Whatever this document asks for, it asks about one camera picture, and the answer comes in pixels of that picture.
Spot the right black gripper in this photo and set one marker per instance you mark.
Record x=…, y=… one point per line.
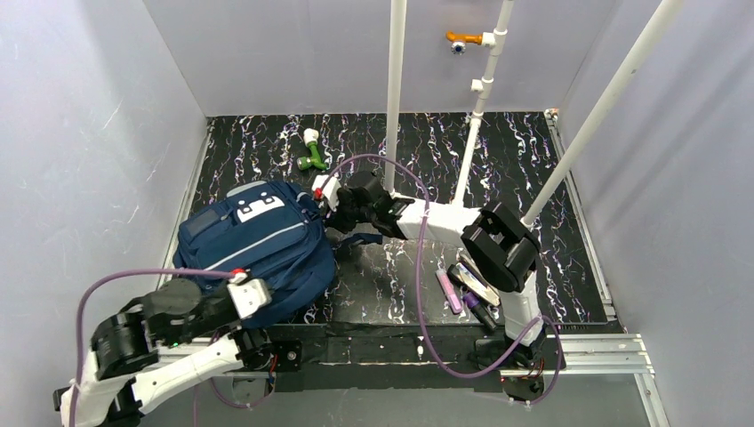
x=342, y=213

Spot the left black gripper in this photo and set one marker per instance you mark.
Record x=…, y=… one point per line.
x=220, y=307

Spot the navy blue student backpack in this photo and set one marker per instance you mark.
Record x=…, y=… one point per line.
x=274, y=230

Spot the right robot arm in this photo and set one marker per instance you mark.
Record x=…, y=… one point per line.
x=505, y=253

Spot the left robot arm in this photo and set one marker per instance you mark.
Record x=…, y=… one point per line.
x=164, y=343

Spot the green white pipe fitting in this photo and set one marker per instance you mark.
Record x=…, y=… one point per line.
x=314, y=159

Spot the pink highlighter pen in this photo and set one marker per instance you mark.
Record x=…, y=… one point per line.
x=451, y=296

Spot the transparent pencil case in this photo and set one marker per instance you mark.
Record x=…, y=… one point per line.
x=475, y=282

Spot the black marker pen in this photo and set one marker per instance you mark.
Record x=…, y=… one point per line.
x=475, y=295

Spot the orange tap on pipe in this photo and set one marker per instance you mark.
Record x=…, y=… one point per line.
x=459, y=41

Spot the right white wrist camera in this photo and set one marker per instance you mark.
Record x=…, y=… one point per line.
x=325, y=188

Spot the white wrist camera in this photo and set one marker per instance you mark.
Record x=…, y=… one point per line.
x=247, y=294
x=325, y=188

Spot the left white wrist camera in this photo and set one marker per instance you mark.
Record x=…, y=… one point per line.
x=247, y=294

